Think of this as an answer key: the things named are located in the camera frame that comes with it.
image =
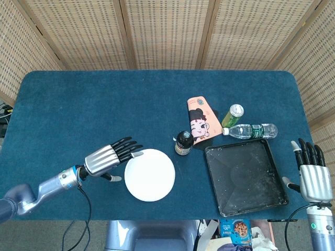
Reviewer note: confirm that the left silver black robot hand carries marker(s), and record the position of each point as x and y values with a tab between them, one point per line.
102	160

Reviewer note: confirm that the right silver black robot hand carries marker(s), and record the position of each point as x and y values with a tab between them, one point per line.
315	183

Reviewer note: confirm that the white round plate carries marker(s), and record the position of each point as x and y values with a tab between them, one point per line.
149	175

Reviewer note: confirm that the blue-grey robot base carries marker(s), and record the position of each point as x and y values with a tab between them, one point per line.
151	235

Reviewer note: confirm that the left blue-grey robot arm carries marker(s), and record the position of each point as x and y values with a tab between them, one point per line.
52	184

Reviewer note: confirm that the black square tray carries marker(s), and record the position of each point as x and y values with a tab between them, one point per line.
243	175

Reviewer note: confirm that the black flat bar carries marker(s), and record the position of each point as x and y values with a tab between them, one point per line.
282	220

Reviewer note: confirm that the blue table mat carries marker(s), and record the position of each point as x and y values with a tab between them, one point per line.
131	104

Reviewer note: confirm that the white crumpled tissue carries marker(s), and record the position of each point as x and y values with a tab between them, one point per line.
263	241

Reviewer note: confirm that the dark brown glass bottle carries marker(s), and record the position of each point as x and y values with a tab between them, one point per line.
184	143

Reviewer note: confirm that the clear green-label water bottle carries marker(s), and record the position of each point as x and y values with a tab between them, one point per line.
248	131

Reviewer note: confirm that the blue cookie snack packet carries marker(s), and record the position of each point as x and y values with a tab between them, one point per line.
235	230

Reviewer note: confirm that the green drink can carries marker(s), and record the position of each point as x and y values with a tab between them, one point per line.
231	117

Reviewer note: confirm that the pink cartoon paper cup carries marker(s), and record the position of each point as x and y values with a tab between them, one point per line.
201	120

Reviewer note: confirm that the white paper strip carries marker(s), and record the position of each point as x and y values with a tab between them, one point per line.
206	232

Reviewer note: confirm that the woven bamboo folding screen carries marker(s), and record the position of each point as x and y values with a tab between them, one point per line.
167	31

